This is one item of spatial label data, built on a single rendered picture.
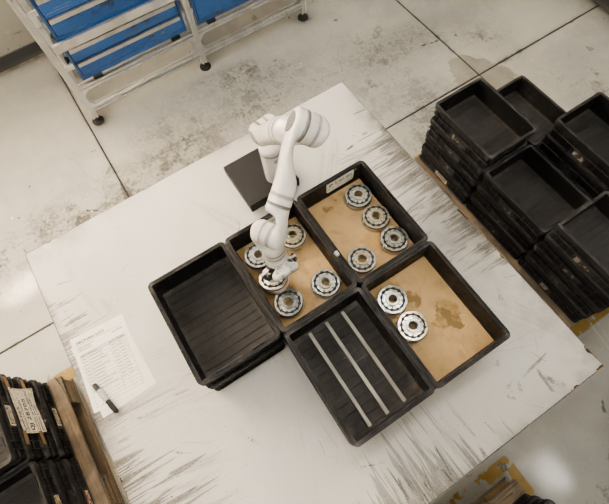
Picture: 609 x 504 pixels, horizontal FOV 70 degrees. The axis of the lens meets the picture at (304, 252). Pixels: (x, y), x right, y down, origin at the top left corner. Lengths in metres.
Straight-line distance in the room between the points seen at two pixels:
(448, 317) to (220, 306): 0.79
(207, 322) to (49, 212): 1.77
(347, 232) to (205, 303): 0.58
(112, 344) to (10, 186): 1.80
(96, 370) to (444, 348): 1.24
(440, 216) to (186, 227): 1.05
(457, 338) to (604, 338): 1.31
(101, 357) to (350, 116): 1.45
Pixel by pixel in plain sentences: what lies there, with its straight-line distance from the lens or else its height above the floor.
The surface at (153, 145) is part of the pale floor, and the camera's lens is 3.10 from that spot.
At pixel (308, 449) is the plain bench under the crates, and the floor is 0.70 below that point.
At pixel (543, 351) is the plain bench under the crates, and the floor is 0.70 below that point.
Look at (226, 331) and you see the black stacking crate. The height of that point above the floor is 0.83.
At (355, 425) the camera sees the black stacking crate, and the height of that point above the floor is 0.83.
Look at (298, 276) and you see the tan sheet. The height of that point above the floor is 0.83.
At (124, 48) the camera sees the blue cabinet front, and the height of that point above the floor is 0.40.
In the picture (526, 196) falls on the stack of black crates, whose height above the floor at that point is 0.38.
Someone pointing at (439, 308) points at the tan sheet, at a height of 0.83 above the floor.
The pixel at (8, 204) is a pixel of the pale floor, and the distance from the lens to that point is 3.31.
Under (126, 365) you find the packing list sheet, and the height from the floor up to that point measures 0.70.
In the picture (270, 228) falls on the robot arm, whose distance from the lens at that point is 1.22.
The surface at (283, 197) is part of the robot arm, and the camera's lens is 1.20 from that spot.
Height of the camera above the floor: 2.31
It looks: 67 degrees down
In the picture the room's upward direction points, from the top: 7 degrees counter-clockwise
